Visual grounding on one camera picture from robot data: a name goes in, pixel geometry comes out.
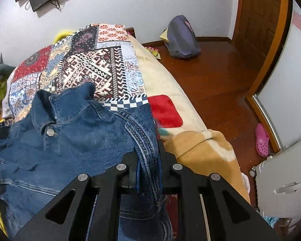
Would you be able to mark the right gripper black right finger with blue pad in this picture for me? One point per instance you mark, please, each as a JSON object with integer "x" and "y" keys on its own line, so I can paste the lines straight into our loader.
{"x": 209, "y": 208}

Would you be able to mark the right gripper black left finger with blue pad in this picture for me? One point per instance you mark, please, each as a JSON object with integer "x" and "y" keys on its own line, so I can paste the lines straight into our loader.
{"x": 87, "y": 208}

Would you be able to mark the blue denim jacket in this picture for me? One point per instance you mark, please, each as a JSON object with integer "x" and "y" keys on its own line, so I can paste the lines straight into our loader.
{"x": 70, "y": 133}

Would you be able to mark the beige cartoon fleece blanket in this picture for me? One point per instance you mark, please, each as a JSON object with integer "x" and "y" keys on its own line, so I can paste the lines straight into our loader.
{"x": 184, "y": 133}

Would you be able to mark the pink croc shoe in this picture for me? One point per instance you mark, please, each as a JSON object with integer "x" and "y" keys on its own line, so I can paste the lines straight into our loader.
{"x": 262, "y": 139}

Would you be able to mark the white sliding wardrobe door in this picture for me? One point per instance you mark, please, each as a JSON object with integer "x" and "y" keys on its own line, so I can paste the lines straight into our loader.
{"x": 279, "y": 100}

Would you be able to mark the patchwork patterned quilt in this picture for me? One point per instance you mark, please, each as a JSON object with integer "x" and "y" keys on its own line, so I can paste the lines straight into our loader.
{"x": 98, "y": 53}

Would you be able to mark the grey green neck pillow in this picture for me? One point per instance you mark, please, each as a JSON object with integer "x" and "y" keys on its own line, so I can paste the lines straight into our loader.
{"x": 5, "y": 70}

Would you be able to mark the purple grey backpack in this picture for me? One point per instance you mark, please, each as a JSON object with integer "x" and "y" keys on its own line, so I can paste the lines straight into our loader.
{"x": 182, "y": 42}

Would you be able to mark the yellow plush pillow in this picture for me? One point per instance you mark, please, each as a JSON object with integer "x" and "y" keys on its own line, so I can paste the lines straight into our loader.
{"x": 62, "y": 34}

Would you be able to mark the brown wooden door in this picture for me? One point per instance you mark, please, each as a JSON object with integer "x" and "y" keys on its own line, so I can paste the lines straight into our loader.
{"x": 260, "y": 30}

